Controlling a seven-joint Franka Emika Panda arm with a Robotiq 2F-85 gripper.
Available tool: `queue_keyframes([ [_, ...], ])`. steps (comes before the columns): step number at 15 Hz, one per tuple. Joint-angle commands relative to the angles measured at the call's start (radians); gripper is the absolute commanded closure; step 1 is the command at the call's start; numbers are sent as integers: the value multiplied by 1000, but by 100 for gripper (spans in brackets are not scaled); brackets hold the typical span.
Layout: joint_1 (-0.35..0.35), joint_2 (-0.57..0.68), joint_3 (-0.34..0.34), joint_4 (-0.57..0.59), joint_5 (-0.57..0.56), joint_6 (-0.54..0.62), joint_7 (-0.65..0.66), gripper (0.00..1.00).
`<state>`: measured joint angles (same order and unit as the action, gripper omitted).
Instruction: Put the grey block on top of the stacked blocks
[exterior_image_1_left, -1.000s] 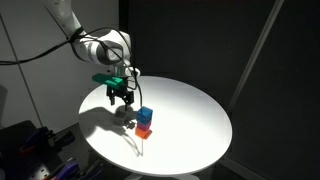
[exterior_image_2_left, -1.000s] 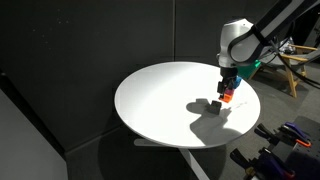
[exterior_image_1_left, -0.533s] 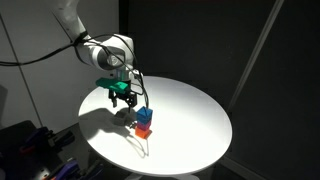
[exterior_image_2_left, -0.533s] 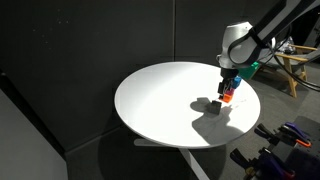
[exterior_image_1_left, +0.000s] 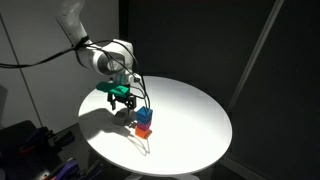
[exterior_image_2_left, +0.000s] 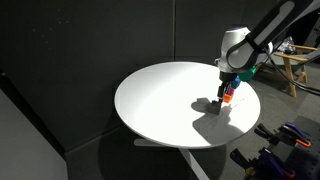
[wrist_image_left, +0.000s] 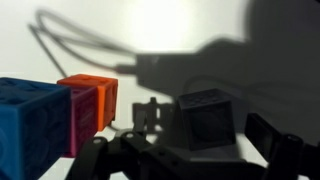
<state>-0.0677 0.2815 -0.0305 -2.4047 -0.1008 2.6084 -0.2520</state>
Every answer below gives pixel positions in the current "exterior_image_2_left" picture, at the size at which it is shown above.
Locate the wooden lounge chair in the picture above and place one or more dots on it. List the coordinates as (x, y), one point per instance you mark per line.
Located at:
(293, 60)

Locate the clear plastic bag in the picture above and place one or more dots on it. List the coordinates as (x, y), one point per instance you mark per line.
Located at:
(284, 46)

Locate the magenta block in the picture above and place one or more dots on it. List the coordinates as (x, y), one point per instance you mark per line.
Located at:
(231, 91)

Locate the blue block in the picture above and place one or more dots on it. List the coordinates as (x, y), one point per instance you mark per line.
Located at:
(236, 83)

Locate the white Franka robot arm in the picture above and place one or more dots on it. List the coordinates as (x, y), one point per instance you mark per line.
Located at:
(243, 50)

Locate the white table base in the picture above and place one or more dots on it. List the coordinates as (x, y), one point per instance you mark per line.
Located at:
(193, 163)

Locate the orange block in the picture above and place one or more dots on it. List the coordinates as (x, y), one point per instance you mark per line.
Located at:
(228, 98)

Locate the grey block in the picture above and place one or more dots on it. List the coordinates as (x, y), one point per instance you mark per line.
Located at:
(215, 107)

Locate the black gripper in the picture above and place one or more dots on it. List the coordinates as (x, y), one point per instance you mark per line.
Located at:
(227, 78)

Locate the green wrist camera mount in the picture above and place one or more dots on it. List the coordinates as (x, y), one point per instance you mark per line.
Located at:
(248, 74)

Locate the purple spring clamp orange tips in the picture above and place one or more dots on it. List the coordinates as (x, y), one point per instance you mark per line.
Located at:
(270, 165)
(293, 131)

